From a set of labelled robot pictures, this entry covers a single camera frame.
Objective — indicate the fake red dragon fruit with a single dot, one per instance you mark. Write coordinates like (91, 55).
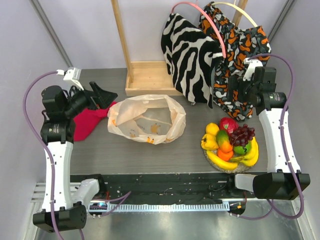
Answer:
(228, 124)

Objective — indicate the wooden clothes rack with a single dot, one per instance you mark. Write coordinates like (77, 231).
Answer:
(143, 77)

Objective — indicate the red cloth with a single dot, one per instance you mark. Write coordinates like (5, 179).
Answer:
(87, 120)

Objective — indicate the fake yellow bell pepper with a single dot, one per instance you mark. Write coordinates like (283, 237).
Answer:
(209, 143)

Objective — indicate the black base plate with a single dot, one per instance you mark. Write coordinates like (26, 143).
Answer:
(171, 188)

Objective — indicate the white cable duct strip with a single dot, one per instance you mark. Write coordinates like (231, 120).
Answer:
(97, 208)

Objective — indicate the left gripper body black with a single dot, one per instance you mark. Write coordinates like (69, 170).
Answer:
(80, 100)

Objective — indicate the banana print plastic bag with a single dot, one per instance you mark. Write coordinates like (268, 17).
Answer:
(151, 118)

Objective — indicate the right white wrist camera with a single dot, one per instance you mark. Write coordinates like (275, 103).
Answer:
(252, 64)

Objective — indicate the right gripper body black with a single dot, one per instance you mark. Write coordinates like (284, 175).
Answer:
(233, 88)

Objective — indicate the orange camouflage garment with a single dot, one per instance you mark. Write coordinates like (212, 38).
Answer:
(239, 44)

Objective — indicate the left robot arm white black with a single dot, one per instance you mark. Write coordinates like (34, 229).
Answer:
(61, 209)

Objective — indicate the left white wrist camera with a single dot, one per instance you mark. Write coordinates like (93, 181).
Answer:
(71, 76)

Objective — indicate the speckled silver plate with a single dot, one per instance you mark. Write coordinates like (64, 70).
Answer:
(240, 169)

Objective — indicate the fake green apple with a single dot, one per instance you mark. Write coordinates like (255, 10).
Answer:
(242, 150)

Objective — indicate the pink clothes hanger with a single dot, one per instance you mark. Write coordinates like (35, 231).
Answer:
(194, 5)

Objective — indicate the fake purple grapes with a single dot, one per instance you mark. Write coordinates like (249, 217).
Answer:
(241, 136)

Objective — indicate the black white zebra garment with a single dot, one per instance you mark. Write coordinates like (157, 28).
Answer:
(190, 57)

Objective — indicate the fake yellow lemon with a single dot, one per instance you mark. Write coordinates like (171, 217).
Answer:
(212, 129)

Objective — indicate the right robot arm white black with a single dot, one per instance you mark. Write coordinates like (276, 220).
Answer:
(283, 178)

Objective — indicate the fake yellow banana bunch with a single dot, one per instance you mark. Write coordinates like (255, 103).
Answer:
(215, 160)

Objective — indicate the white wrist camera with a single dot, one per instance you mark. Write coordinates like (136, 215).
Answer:
(71, 76)
(252, 64)

